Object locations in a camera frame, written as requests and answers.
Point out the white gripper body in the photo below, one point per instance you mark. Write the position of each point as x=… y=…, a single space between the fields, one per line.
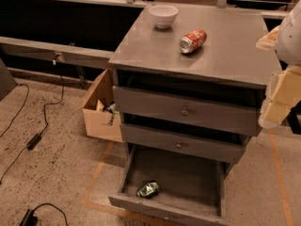
x=291 y=40

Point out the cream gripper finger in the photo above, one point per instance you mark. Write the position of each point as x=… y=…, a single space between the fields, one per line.
x=269 y=41
x=282 y=94

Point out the green soda can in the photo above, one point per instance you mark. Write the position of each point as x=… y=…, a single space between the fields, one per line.
x=148 y=190

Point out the grey top drawer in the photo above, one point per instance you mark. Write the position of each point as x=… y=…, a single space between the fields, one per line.
x=201 y=113

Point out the grey drawer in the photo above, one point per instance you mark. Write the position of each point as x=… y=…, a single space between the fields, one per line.
x=201 y=113
x=191 y=188
x=179 y=143

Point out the red soda can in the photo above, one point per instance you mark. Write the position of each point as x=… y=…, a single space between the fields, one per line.
x=192 y=41

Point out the grey middle drawer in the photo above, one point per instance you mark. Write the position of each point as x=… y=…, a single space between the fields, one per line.
x=179 y=143

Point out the grey drawer cabinet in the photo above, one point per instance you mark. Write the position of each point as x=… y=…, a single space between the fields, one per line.
x=247 y=97

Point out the grey bottom drawer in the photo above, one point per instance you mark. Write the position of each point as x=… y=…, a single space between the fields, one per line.
x=191 y=188

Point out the white ceramic bowl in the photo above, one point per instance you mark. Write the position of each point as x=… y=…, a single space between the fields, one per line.
x=163 y=16

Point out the items inside cardboard box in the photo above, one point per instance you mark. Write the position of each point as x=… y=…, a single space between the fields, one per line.
x=109 y=108

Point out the cardboard box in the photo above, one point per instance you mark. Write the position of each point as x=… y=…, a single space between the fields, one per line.
x=99 y=123

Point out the black adapter bottom left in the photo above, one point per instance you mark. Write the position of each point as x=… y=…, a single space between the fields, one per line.
x=29 y=218

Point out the black power adapter with cable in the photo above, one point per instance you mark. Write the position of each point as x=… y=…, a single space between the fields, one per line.
x=30 y=145

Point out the grey metal rail frame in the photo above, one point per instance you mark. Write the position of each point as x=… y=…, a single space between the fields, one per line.
x=121 y=35

